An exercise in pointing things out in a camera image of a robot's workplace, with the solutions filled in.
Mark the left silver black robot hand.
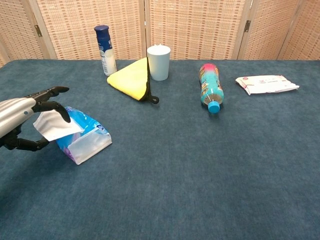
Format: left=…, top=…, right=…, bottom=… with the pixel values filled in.
left=0, top=86, right=72, bottom=152

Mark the white tissue sheet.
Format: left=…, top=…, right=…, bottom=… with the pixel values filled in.
left=33, top=109, right=85, bottom=142

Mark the blue white wipes pack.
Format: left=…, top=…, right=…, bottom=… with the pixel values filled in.
left=55, top=106, right=113, bottom=166

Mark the white bottle with blue cap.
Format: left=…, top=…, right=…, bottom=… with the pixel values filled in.
left=93, top=24, right=118, bottom=77

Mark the yellow folded cloth black trim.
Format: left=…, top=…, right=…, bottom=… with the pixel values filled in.
left=106, top=56, right=160, bottom=105

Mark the white plastic cup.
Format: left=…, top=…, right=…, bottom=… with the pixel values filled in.
left=146, top=43, right=172, bottom=82

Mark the blue table cloth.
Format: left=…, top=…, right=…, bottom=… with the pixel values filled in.
left=0, top=58, right=320, bottom=240

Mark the colourful bottle with blue cap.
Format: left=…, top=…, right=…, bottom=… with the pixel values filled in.
left=198, top=62, right=225, bottom=114

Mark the woven folding screen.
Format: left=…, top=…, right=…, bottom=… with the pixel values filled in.
left=0, top=0, right=320, bottom=68

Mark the white wet wipes pack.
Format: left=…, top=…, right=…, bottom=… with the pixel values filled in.
left=234, top=74, right=300, bottom=96

